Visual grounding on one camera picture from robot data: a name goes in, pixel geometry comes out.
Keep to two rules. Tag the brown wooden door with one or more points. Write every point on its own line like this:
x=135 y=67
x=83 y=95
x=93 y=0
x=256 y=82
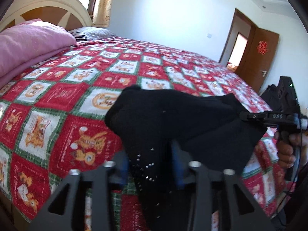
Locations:
x=258 y=62

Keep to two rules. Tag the pink folded blanket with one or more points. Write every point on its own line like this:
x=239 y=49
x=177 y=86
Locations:
x=26 y=45

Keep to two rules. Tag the cream wooden headboard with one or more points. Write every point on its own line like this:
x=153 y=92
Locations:
x=48 y=2

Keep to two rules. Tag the person's right hand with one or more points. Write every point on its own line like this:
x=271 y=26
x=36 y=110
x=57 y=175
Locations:
x=286 y=156

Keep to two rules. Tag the red paper door decoration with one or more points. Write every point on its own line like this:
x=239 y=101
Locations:
x=262 y=47

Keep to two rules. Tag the red checked printed blanket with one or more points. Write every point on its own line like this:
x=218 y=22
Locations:
x=72 y=96

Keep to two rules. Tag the brown wooden door frame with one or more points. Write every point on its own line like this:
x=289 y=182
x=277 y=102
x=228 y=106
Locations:
x=231 y=36

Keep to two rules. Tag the beige patterned curtain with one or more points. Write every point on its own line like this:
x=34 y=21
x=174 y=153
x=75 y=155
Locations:
x=103 y=7

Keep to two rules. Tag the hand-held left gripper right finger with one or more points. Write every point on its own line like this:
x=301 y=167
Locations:
x=177 y=173

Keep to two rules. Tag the black pants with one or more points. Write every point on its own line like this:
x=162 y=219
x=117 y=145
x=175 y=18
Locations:
x=168 y=115

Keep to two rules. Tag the white wall switch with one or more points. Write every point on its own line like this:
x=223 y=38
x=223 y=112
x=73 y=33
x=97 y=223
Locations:
x=209 y=35

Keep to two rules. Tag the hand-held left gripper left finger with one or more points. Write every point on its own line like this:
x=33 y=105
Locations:
x=124 y=169

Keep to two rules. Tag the grey striped pillow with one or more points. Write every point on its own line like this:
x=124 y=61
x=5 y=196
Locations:
x=91 y=33

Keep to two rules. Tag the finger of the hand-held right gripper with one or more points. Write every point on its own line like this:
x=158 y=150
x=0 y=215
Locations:
x=252 y=116

